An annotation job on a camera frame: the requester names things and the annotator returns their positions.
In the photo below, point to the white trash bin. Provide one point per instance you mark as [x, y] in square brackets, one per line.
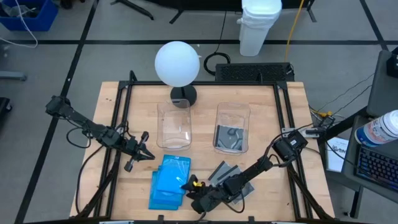
[256, 31]

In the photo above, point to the black stand leg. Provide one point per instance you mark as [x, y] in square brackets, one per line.
[136, 11]
[176, 16]

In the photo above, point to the clear plastic bin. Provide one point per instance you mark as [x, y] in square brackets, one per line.
[231, 112]
[161, 137]

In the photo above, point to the white globe table lamp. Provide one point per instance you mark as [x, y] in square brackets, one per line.
[177, 63]

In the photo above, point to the white paper sheet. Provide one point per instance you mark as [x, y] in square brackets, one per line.
[335, 155]

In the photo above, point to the dark grey desk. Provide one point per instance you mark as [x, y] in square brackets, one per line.
[373, 194]

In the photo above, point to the white wipes canister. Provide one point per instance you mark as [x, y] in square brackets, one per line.
[376, 130]

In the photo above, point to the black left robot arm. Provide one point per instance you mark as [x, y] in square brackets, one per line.
[93, 129]

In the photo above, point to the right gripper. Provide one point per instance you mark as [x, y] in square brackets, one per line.
[211, 196]

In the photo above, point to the grey flat floor base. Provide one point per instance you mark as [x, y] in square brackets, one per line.
[12, 75]

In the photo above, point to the black floor object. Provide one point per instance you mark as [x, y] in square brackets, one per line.
[3, 105]

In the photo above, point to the black device on cart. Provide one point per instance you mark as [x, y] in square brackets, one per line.
[393, 65]

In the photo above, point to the black backlit keyboard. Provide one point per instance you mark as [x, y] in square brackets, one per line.
[379, 165]

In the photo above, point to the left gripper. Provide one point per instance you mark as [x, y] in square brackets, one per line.
[132, 146]

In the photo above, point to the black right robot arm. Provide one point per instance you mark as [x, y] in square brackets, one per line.
[258, 166]

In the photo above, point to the black perforated metal box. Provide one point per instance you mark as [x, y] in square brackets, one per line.
[248, 73]

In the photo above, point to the grey cart top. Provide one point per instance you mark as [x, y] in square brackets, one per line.
[382, 93]

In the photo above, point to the blue plastic crate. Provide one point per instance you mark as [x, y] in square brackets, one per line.
[43, 21]

